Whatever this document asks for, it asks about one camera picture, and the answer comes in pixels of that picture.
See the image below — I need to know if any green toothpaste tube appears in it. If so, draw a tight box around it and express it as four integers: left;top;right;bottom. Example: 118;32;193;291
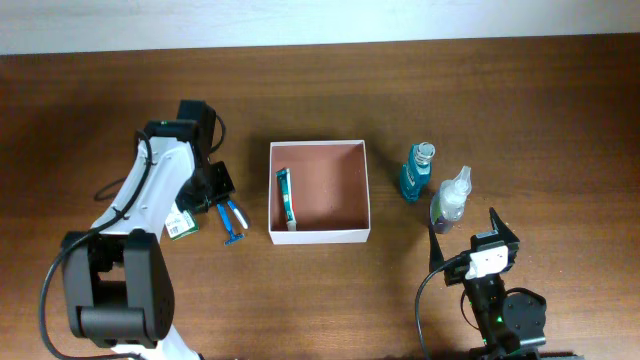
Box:
276;168;297;231

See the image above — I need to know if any blue disposable razor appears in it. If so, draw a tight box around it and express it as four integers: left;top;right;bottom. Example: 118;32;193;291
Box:
216;203;244;246

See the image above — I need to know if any blue white toothbrush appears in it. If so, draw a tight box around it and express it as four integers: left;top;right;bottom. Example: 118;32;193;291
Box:
227;200;249;230

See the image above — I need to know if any pink open cardboard box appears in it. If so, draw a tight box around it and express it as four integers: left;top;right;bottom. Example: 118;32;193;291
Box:
267;140;371;245

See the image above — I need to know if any white green packet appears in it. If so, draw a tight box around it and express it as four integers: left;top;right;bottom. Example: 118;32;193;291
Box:
165;203;199;240

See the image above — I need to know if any teal mouthwash bottle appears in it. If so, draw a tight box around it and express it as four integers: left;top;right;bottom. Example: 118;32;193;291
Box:
400;142;436;203

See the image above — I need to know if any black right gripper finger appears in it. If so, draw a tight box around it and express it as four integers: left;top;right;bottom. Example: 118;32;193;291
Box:
428;224;445;272
489;207;516;243

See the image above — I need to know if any clear purple spray bottle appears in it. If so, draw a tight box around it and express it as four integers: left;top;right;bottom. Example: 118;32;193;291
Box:
430;166;472;234

